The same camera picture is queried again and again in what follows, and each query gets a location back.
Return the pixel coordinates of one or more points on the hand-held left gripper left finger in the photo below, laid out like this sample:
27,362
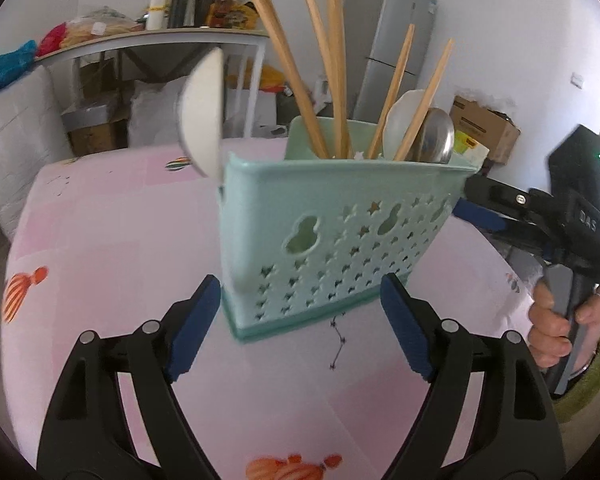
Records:
195,330

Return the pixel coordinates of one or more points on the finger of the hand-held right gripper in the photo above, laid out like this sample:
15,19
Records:
475,215
500,195

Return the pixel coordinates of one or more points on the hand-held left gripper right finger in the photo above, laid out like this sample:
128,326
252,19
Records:
405,330

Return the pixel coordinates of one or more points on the metal spoon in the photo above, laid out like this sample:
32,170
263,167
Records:
437,135

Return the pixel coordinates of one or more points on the white spoon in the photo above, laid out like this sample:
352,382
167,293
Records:
400,120
202,110

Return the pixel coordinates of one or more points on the mint green utensil holder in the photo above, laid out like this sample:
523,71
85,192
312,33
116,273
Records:
340,195

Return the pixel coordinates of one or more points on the person's right forearm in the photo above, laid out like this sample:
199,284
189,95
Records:
590,385

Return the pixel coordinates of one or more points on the person's right hand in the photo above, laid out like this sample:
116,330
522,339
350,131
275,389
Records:
545,330

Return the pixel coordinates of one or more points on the green and white rice bag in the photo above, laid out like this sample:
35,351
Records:
472,147

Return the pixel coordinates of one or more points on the cardboard box black label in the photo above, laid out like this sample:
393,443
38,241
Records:
490,125

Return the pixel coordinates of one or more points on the pink printed tablecloth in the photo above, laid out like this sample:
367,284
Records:
105,220

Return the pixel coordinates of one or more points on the silver refrigerator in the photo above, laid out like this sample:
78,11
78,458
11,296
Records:
375,35

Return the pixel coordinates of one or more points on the cardboard box grey top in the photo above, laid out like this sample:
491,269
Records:
97,130

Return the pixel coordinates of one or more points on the white woven bag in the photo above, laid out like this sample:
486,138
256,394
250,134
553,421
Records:
155,110

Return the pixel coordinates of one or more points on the orange plastic bag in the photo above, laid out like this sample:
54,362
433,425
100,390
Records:
270,77

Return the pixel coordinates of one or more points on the large white sack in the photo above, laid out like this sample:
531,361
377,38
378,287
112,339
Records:
20,140

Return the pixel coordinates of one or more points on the white table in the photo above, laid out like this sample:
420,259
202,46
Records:
180,35

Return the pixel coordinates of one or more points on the clear bag of snacks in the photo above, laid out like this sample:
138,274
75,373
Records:
100,27

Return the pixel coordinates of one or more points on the black electric kettle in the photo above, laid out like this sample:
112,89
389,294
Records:
197,7

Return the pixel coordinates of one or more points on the red plastic bag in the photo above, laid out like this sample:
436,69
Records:
50,40

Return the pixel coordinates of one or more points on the white plastic bottle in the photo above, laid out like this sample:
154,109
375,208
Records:
156,7

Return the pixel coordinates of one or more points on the black thermos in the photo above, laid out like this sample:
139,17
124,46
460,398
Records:
177,5

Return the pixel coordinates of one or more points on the blue plastic bag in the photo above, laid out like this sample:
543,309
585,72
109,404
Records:
5,65

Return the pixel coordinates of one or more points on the white wall socket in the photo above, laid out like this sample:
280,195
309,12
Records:
577,80

